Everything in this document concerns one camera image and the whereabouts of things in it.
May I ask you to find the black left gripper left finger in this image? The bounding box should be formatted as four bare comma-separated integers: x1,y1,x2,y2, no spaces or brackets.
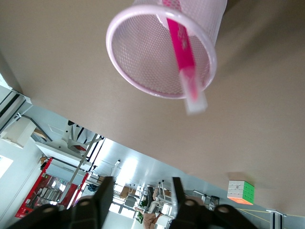
7,176,114,229

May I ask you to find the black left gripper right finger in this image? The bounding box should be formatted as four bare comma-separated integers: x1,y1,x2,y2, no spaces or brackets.
170,177,259,229

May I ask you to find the pink marker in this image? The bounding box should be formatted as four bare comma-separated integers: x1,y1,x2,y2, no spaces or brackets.
156,0,208,115

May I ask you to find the brown cardboard box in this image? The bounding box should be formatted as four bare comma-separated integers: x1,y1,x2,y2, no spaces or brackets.
119,186,131,199

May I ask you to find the grey office chair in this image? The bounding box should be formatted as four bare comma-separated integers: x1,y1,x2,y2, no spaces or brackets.
146,181,167,212

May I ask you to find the colourful puzzle cube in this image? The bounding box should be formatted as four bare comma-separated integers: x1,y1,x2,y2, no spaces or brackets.
226,179,255,206

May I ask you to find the white table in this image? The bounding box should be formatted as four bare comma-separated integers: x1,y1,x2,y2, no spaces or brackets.
35,120,106,174

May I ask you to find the brown table cover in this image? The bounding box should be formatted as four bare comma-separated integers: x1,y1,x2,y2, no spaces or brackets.
0,0,305,218

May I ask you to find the pink mesh cup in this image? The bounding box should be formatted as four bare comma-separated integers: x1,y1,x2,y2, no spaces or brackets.
105,0,228,100

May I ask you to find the red machine frame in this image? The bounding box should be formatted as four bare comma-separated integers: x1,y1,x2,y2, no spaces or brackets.
14,156,90,219

